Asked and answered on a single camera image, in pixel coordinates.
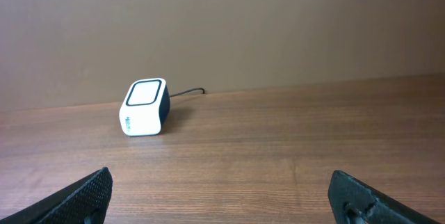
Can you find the white barcode scanner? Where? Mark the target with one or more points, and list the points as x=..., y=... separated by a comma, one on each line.
x=145, y=107

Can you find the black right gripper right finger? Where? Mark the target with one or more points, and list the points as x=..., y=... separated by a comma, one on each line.
x=353, y=201

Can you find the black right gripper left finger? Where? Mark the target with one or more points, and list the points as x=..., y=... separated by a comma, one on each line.
x=85, y=201

